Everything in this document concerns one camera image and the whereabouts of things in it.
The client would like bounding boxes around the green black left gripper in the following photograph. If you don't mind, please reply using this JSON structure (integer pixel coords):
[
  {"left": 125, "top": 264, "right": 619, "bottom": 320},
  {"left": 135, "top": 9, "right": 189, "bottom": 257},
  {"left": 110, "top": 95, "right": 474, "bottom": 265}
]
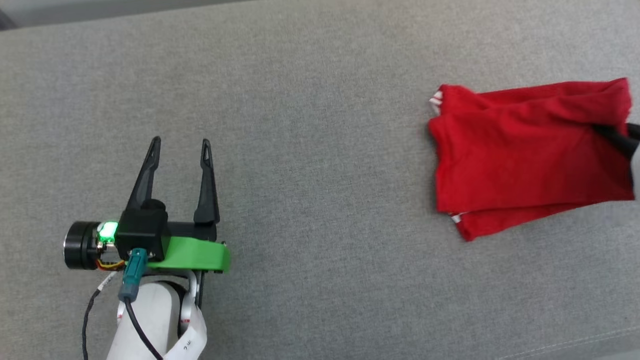
[{"left": 63, "top": 136, "right": 232, "bottom": 307}]

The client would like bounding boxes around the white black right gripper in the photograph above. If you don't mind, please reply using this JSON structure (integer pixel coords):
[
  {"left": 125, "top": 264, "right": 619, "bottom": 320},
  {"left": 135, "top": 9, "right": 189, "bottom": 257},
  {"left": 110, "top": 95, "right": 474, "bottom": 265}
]
[{"left": 591, "top": 122, "right": 640, "bottom": 193}]

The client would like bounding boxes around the red garment with white sleeves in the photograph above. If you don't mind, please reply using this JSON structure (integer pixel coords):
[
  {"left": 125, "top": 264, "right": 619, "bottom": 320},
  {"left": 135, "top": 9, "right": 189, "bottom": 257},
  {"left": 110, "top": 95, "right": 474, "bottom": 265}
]
[{"left": 427, "top": 77, "right": 637, "bottom": 243}]

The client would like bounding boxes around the black cable with teal connector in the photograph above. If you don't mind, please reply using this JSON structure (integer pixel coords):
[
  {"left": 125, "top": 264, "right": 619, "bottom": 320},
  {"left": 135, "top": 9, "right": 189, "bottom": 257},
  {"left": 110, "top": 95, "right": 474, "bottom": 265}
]
[{"left": 118, "top": 247, "right": 166, "bottom": 360}]

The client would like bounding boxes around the white flat ribbon cable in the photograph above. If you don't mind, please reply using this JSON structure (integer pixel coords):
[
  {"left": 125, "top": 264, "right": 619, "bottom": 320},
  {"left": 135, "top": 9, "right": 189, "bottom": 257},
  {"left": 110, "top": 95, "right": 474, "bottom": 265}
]
[{"left": 162, "top": 272, "right": 208, "bottom": 360}]

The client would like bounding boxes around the thin black cable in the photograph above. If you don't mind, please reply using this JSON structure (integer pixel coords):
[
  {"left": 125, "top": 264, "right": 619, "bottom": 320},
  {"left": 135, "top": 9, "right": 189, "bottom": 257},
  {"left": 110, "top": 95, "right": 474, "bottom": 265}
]
[{"left": 81, "top": 270, "right": 121, "bottom": 360}]

